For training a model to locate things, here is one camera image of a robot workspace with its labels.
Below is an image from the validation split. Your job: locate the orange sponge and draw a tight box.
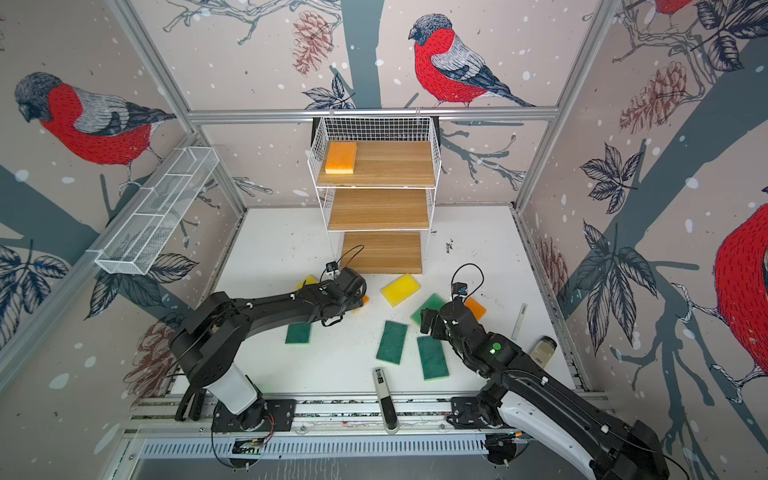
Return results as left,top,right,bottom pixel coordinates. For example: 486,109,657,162
353,295,370,313
324,141,358,175
465,297,487,321

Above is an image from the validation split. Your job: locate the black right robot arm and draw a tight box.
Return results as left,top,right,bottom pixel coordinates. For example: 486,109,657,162
420,298,670,479

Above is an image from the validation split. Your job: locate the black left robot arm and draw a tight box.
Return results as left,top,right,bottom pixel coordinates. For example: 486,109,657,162
169,268,367,431

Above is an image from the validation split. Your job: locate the light green sponge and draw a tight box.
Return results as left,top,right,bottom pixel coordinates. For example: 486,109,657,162
411,293,447,326

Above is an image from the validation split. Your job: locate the yellow sponge left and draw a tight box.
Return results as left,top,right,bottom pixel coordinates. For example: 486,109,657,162
297,275,318,289

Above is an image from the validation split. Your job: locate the yellow sponge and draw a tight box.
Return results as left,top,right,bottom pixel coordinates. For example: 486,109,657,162
297,275,318,289
381,274,421,307

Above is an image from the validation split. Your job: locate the dark green sponge right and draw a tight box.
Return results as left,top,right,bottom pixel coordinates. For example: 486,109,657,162
417,336,450,381

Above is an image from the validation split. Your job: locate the dark green sponge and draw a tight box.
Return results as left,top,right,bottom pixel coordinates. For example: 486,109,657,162
417,336,450,381
285,323,312,345
376,321,408,365

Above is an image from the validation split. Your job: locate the yellow sponge right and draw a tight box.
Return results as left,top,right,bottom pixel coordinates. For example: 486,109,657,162
381,274,421,307

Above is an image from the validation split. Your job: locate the dark green sponge middle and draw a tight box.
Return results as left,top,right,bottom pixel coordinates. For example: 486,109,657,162
376,321,408,365

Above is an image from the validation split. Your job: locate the dark green sponge left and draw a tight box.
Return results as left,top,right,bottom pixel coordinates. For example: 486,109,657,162
285,323,312,345

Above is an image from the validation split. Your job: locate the clear tube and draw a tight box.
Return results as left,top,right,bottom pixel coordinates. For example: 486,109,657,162
511,303,528,341

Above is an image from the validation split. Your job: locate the small glass jar right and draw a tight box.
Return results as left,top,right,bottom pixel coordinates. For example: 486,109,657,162
529,336,558,369

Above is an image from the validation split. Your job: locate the white black handheld scanner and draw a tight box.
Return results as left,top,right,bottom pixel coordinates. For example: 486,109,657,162
372,367,399,434

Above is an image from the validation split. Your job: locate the black stapler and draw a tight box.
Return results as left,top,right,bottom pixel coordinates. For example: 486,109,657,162
174,386,206,422

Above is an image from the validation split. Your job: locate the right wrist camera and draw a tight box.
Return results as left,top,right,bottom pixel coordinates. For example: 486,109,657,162
451,282,469,301

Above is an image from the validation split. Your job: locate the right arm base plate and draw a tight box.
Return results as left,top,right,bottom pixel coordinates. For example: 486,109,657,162
445,396,488,430

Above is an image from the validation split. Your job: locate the white wire wooden shelf unit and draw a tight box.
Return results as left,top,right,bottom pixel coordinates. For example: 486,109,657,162
307,115,442,275

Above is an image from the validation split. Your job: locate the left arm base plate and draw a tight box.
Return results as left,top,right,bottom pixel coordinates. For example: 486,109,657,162
211,398,297,433

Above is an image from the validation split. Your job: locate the white wire wall basket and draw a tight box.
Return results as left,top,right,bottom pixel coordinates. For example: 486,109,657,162
95,146,219,275

